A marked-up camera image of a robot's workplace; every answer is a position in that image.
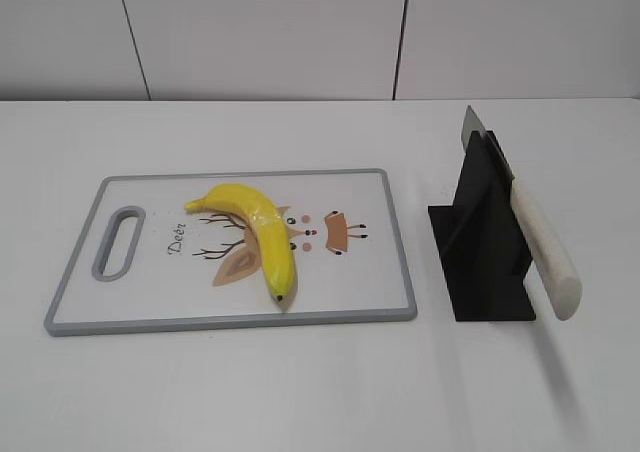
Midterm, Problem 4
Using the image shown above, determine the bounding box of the white-handled kitchen knife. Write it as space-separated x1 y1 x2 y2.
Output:
461 106 583 321

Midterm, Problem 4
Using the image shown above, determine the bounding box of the yellow plastic banana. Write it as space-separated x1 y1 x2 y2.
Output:
184 183 296 302

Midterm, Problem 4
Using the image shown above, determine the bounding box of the black knife stand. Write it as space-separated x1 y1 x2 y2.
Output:
428 131 536 322

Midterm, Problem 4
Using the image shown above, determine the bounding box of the grey-rimmed deer cutting board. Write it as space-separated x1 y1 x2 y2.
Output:
44 168 417 336

